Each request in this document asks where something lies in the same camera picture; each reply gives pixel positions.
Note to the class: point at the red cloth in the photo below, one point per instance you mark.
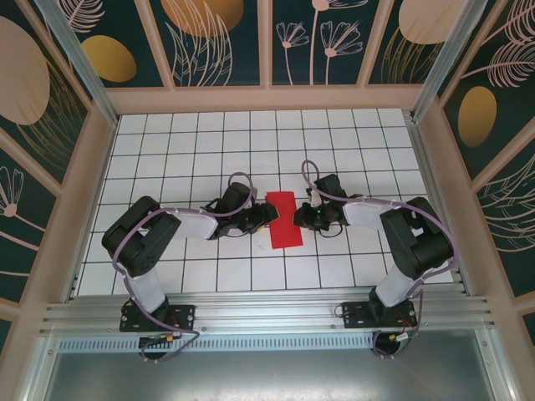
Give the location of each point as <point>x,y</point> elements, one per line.
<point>286,234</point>

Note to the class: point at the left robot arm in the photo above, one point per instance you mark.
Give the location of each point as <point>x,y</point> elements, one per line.
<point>138,238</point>

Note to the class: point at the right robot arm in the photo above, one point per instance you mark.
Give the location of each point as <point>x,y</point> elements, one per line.
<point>418,242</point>

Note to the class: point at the grey metal sheet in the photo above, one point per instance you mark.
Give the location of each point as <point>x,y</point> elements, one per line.
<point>267,376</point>

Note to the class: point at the black controller board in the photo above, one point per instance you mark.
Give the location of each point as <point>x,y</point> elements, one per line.
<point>152,341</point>

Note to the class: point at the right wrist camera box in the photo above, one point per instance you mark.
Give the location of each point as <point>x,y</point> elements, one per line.
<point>314,200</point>

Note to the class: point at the aluminium rail beam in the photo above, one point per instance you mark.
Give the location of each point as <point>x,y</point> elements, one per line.
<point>267,311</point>

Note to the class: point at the aluminium side rail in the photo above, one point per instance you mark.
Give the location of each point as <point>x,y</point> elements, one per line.
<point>426,167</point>

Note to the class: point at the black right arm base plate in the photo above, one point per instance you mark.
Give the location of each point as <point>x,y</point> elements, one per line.
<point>355,317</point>

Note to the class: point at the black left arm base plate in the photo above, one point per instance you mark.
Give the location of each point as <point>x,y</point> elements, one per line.
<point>184,315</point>

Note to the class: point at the aluminium corner post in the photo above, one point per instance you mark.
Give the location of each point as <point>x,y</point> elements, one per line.
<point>451,54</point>
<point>75,58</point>

